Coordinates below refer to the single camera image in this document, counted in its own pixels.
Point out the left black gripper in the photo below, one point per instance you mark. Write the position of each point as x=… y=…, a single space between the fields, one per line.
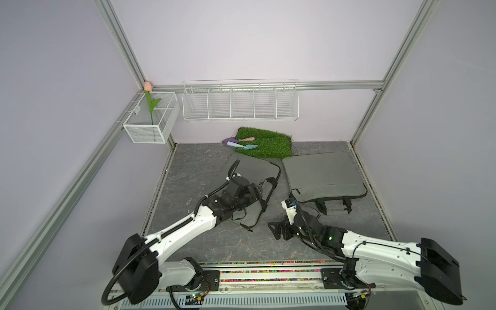
x=254 y=194

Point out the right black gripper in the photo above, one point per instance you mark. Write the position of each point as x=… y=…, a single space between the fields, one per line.
x=284 y=226

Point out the grey laptop bag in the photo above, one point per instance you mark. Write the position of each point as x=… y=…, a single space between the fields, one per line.
x=329 y=180
x=264 y=175

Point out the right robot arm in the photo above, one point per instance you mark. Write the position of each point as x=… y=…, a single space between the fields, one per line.
x=367 y=261

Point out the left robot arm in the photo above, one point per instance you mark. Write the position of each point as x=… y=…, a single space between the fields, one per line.
x=143 y=260

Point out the teal garden trowel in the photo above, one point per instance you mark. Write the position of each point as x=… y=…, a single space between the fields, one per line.
x=245 y=147

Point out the purple pink garden trowel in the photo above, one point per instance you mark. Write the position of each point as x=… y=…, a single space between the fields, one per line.
x=234 y=140

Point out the green artificial grass mat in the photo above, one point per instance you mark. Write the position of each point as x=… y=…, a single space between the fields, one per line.
x=270 y=144

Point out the small white mesh basket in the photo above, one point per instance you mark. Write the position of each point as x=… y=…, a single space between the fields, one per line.
x=138 y=124

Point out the pink artificial tulip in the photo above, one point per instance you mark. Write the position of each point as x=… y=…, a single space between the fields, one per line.
x=152 y=103

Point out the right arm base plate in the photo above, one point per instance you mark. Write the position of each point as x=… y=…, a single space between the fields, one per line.
x=335 y=278

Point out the white vented cable duct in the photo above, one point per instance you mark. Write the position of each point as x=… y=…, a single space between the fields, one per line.
x=274 y=300

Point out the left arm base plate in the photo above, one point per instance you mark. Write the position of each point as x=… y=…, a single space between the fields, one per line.
x=209 y=280

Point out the aluminium front rail frame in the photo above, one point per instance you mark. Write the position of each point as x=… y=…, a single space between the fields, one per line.
x=287 y=277

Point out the long white wire basket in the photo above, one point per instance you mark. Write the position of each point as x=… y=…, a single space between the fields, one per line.
x=241 y=104

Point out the aluminium wall rail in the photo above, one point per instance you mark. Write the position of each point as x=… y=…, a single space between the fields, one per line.
x=277 y=83

